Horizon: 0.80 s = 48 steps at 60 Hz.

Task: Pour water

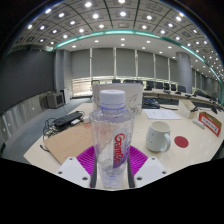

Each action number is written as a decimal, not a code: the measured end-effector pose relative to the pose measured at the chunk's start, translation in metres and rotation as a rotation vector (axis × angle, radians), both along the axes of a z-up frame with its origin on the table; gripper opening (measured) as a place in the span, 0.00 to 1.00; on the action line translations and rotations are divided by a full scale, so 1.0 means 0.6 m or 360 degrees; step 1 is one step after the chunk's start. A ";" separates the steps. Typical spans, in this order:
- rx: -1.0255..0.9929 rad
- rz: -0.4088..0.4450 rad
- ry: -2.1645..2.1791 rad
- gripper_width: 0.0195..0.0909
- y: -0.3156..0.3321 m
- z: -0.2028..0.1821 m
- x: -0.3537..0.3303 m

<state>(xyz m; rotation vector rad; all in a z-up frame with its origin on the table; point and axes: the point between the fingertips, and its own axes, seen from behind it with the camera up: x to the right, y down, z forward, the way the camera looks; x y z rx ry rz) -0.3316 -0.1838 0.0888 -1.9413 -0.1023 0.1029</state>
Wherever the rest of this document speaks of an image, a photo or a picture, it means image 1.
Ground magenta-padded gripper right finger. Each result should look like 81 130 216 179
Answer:
127 145 168 189

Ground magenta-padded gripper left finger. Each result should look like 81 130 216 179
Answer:
55 145 99 190

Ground clear plastic water bottle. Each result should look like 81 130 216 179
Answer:
88 89 136 189

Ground white ceramic mug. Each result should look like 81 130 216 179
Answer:
145 120 172 153

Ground flat round red coaster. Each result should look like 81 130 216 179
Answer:
173 135 190 149

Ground small open white box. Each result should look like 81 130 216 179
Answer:
178 98 201 120

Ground grey box monitor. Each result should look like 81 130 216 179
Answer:
45 91 65 109

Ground open orange cardboard box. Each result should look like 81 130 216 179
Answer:
198 111 223 138

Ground long curved conference desk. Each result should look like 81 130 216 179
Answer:
143 87 224 109

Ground row of black office chairs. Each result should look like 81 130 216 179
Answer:
91 78 188 94

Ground round ceiling lights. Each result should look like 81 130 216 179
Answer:
16 0 224 88

